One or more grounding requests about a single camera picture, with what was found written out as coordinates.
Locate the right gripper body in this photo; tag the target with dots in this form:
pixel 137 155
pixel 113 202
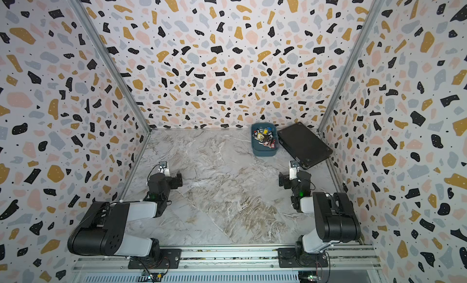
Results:
pixel 287 184

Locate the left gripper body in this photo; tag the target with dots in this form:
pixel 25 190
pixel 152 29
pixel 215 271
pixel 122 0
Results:
pixel 172 184

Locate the teal storage box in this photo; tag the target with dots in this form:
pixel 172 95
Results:
pixel 258 149

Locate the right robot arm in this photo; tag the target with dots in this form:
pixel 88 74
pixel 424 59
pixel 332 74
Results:
pixel 334 215

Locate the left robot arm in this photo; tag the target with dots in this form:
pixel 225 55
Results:
pixel 101 232

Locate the pile of keys in box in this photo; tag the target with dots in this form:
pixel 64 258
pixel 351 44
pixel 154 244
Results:
pixel 265 137

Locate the black laptop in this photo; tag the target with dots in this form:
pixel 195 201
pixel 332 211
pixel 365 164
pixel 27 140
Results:
pixel 303 145

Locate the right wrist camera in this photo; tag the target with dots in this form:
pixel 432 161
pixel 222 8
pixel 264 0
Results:
pixel 293 169

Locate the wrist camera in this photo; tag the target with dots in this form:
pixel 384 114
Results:
pixel 163 168
pixel 293 169

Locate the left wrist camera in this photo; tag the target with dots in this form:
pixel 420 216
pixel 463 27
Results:
pixel 163 168

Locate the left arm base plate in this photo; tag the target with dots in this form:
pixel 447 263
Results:
pixel 166 258

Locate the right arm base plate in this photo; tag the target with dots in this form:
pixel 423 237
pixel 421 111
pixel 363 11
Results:
pixel 303 257

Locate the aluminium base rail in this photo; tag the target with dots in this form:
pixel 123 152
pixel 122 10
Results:
pixel 348 263

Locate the right aluminium corner post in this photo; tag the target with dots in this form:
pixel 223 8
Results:
pixel 355 52

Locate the aluminium corner post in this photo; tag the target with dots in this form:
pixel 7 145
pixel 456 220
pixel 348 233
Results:
pixel 100 47
pixel 355 52

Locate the left aluminium corner post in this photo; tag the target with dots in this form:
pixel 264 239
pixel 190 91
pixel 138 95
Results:
pixel 100 47

